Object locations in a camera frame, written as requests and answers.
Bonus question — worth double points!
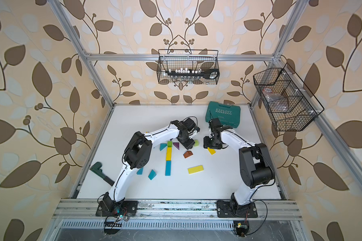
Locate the brown wooden block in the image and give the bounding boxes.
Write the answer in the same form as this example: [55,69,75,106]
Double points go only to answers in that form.
[183,150,193,159]

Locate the long yellow block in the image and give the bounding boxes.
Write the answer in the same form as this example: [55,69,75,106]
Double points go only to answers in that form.
[188,165,204,175]
[166,147,172,161]
[208,148,216,155]

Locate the purple triangle block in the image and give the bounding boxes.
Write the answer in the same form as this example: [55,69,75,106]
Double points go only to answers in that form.
[173,142,180,150]

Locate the long teal block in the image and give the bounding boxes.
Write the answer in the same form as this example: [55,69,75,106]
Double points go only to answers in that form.
[137,167,144,175]
[165,161,172,176]

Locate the teal triangle block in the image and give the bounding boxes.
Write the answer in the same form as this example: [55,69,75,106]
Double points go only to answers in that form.
[148,170,156,180]

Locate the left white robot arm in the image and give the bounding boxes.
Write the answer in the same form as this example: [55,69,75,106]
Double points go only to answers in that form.
[90,116,200,219]

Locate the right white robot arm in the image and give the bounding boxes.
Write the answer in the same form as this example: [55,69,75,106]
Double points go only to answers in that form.
[204,118,275,218]

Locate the green plastic tool case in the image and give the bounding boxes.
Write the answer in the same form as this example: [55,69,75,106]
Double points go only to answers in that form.
[205,101,241,128]

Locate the plastic bag in basket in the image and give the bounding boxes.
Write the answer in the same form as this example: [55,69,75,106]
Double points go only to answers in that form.
[262,88,289,112]

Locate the dark green hand tool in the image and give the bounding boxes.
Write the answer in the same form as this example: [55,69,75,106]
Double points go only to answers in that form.
[89,162,115,186]

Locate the socket rail with sockets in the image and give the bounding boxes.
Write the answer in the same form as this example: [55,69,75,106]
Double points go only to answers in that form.
[163,69,220,80]

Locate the back wire basket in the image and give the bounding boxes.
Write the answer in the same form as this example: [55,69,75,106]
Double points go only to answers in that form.
[155,49,220,85]

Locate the wire basket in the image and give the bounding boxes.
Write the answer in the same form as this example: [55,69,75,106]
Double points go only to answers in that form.
[253,63,324,132]
[155,49,220,85]

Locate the right wire basket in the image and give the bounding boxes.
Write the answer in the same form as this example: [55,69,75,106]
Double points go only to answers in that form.
[253,63,324,132]

